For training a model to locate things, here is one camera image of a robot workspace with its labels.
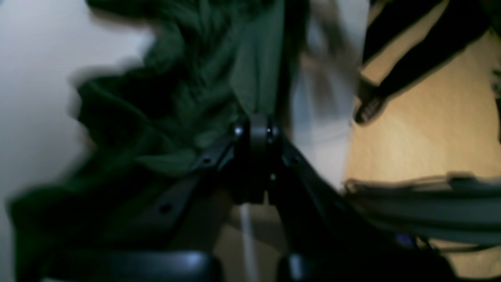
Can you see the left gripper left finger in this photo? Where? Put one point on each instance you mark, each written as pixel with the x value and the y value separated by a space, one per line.
pixel 172 240

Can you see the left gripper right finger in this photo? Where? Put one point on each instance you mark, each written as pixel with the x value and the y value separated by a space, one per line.
pixel 327 239

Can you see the dark green long-sleeve t-shirt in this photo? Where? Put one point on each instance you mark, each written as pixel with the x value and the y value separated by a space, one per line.
pixel 212 62

